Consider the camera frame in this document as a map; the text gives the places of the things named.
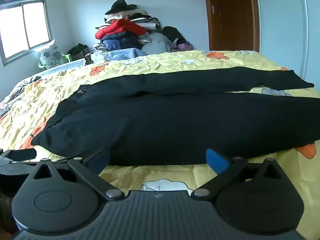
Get pile of folded clothes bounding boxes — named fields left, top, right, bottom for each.
left=94, top=0, right=161, bottom=53

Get yellow printed bedsheet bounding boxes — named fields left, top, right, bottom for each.
left=0, top=50, right=320, bottom=240

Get floral pillow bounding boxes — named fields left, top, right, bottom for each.
left=34, top=39, right=63, bottom=69

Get striped patterned blanket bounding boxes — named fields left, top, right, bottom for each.
left=0, top=76, right=42, bottom=119

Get purple bag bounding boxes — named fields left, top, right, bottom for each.
left=172, top=41, right=194, bottom=52

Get black bag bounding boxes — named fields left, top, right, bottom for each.
left=67, top=43, right=89, bottom=61

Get black pants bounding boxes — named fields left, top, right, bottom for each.
left=31, top=67, right=320, bottom=167

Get brown wooden door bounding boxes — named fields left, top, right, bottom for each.
left=202, top=0, right=260, bottom=52

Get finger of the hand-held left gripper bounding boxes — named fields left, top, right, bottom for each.
left=3, top=148, right=37, bottom=161

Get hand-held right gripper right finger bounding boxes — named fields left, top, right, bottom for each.
left=191, top=149, right=288, bottom=202

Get black backpack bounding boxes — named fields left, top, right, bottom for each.
left=162, top=26, right=187, bottom=46

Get green plastic chair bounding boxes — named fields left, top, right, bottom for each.
left=37, top=52, right=72, bottom=71

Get navy puffer jacket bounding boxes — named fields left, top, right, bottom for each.
left=100, top=32, right=143, bottom=50

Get light blue quilt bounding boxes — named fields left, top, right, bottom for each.
left=40, top=48, right=148, bottom=78

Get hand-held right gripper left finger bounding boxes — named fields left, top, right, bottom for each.
left=31, top=148, right=125, bottom=202

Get red puffer jacket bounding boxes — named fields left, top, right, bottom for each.
left=95, top=19, right=147, bottom=40

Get white wardrobe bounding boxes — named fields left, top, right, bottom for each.
left=254, top=0, right=320, bottom=88

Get grey pillow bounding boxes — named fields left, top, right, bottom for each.
left=142, top=32, right=173, bottom=54

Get window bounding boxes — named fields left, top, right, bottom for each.
left=0, top=0, right=53, bottom=67

